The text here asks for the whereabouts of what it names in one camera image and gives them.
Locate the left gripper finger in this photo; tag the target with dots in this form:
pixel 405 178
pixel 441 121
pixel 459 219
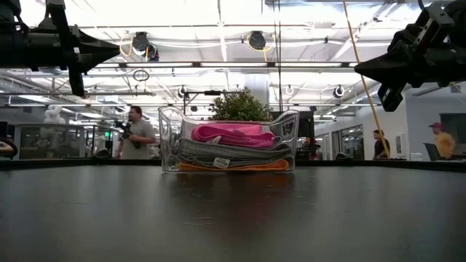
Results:
pixel 76 83
pixel 94 51

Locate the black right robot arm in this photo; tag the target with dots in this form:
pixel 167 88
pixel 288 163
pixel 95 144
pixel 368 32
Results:
pixel 460 11

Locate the pink microfiber towel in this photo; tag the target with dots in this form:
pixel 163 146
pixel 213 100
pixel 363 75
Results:
pixel 233 134

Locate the person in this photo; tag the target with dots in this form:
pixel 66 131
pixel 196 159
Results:
pixel 380 145
pixel 140 136
pixel 444 142

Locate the black aluminium table frame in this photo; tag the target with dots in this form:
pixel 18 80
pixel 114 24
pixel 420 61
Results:
pixel 364 164

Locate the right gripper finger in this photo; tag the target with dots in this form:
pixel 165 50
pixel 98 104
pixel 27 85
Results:
pixel 393 67
pixel 390 98

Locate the black handheld device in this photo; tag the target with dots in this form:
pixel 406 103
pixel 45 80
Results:
pixel 126 131

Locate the grey laptop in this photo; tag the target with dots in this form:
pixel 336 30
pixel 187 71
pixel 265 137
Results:
pixel 432 152

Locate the orange microfiber towel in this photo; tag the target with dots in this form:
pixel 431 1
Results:
pixel 255 167

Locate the clear plastic bin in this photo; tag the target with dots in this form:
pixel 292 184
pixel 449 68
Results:
pixel 169 145

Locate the glass walled enclosure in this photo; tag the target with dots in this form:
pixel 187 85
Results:
pixel 43 140

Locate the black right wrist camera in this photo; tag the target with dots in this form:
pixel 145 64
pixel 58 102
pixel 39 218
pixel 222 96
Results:
pixel 435 20

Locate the long ceiling light bar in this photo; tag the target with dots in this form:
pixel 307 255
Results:
pixel 233 64

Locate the white figure statue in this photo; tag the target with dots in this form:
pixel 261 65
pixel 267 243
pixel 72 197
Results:
pixel 54 114

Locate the artificial green potted plant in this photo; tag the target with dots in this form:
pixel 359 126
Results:
pixel 240 107

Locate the black camera stand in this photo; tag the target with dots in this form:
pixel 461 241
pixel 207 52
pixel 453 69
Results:
pixel 212 92

